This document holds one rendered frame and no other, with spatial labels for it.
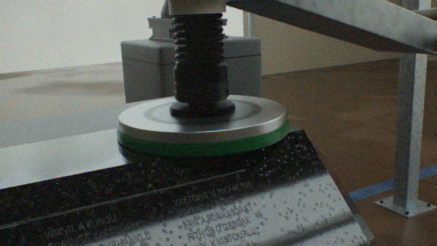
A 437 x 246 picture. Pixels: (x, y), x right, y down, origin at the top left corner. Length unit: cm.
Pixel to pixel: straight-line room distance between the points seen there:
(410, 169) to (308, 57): 501
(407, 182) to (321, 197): 176
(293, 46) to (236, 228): 649
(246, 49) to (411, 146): 98
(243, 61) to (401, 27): 95
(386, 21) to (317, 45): 653
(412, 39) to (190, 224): 47
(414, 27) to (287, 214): 38
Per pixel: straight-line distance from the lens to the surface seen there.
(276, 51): 675
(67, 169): 50
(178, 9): 55
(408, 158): 227
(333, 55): 748
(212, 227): 48
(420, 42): 79
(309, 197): 55
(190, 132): 49
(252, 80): 166
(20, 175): 50
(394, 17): 74
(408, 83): 220
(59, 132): 65
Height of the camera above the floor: 96
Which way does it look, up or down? 14 degrees down
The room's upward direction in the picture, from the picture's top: 2 degrees counter-clockwise
